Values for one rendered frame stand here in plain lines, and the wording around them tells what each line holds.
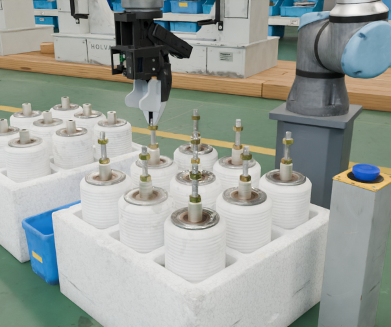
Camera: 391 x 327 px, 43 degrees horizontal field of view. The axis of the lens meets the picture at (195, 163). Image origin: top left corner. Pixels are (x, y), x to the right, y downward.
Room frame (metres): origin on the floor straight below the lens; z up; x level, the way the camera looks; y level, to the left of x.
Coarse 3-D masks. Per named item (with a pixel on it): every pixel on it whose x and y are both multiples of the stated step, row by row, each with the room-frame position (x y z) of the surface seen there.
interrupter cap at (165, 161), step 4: (160, 156) 0.96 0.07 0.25; (164, 156) 0.96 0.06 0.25; (136, 160) 0.93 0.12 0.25; (140, 160) 0.93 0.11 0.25; (148, 160) 0.94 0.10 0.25; (160, 160) 0.94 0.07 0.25; (164, 160) 0.93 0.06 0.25; (168, 160) 0.93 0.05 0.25; (172, 160) 0.93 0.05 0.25; (136, 164) 0.91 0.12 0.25; (140, 164) 0.91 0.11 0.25; (148, 164) 0.92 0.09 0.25; (156, 164) 0.92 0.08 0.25; (160, 164) 0.91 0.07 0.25; (164, 164) 0.91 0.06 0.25; (168, 164) 0.91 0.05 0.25; (148, 168) 0.89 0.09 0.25; (152, 168) 0.89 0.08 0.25; (156, 168) 0.89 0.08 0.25; (160, 168) 0.89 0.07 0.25
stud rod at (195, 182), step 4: (192, 164) 0.68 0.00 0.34; (196, 164) 0.68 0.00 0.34; (192, 168) 0.67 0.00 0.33; (196, 168) 0.67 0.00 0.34; (192, 172) 0.67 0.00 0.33; (196, 172) 0.67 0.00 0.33; (192, 180) 0.67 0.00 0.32; (196, 180) 0.67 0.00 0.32; (192, 184) 0.68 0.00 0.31; (196, 184) 0.67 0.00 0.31; (192, 188) 0.68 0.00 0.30; (196, 188) 0.67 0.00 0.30; (192, 192) 0.67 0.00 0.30; (196, 192) 0.67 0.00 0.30; (192, 196) 0.67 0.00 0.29; (196, 196) 0.67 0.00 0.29
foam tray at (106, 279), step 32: (64, 224) 0.81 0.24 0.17; (320, 224) 0.80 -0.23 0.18; (64, 256) 0.82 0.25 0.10; (96, 256) 0.74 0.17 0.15; (128, 256) 0.68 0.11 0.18; (160, 256) 0.69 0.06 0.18; (256, 256) 0.68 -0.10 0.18; (288, 256) 0.73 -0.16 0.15; (320, 256) 0.80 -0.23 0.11; (64, 288) 0.83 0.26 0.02; (96, 288) 0.75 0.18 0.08; (128, 288) 0.68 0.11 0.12; (160, 288) 0.62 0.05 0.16; (192, 288) 0.60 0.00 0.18; (224, 288) 0.61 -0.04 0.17; (256, 288) 0.67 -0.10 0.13; (288, 288) 0.73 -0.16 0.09; (320, 288) 0.81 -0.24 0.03; (96, 320) 0.75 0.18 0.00; (128, 320) 0.68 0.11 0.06; (160, 320) 0.62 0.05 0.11; (192, 320) 0.57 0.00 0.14; (224, 320) 0.61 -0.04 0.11; (256, 320) 0.67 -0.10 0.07; (288, 320) 0.74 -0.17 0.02
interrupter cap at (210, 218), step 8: (184, 208) 0.71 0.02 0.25; (208, 208) 0.71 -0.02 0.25; (176, 216) 0.68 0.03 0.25; (184, 216) 0.69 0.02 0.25; (208, 216) 0.68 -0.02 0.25; (216, 216) 0.68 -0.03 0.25; (176, 224) 0.65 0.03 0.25; (184, 224) 0.65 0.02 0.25; (192, 224) 0.65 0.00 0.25; (200, 224) 0.65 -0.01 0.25; (208, 224) 0.65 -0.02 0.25
